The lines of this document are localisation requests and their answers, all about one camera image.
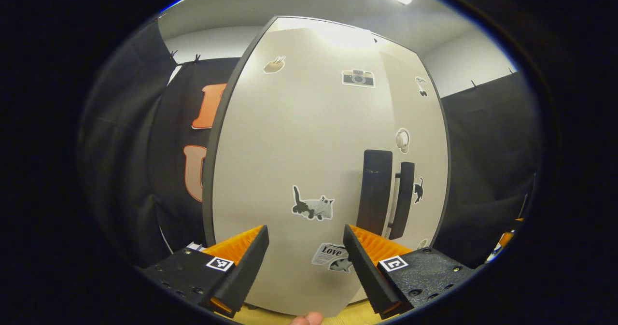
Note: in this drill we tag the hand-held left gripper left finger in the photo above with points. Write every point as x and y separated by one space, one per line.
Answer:
248 267

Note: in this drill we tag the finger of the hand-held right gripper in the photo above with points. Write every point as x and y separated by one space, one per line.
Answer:
505 239

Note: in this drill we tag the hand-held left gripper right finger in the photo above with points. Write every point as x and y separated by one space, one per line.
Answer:
367 272

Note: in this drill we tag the white cabinet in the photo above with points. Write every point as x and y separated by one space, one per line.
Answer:
207 190

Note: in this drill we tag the white door with camera sticker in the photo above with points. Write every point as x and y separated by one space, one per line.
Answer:
289 141

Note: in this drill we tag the white door with headphones sticker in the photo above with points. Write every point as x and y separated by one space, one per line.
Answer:
425 112

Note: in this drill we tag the white board with coloured items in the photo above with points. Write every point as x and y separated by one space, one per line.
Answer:
495 253

